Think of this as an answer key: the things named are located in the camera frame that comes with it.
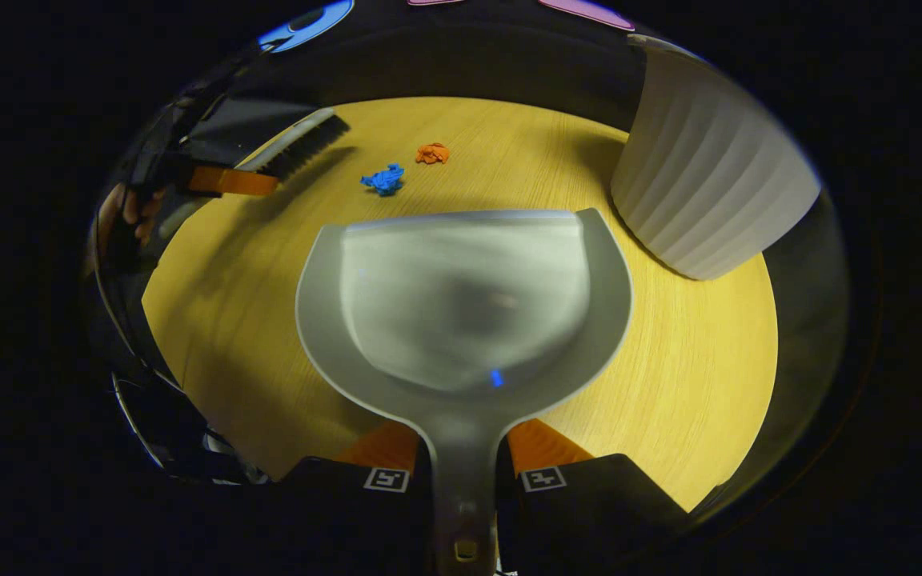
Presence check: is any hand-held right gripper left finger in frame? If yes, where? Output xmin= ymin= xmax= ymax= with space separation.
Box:
xmin=239 ymin=420 xmax=435 ymax=576

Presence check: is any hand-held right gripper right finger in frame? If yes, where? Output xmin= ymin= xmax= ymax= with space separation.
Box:
xmin=497 ymin=418 xmax=694 ymax=576

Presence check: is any small white broom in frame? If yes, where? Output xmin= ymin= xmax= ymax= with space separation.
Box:
xmin=237 ymin=108 xmax=351 ymax=181

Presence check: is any blue paper trash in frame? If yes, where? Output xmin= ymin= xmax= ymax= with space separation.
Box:
xmin=360 ymin=163 xmax=406 ymax=197

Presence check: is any white plastic dustpan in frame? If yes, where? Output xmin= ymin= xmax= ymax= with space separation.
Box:
xmin=295 ymin=208 xmax=635 ymax=576

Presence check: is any white ribbed garbage bin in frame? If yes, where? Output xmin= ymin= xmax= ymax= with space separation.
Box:
xmin=610 ymin=36 xmax=822 ymax=281

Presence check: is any black backdrop cloth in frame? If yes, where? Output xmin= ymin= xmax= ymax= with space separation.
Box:
xmin=85 ymin=0 xmax=850 ymax=513

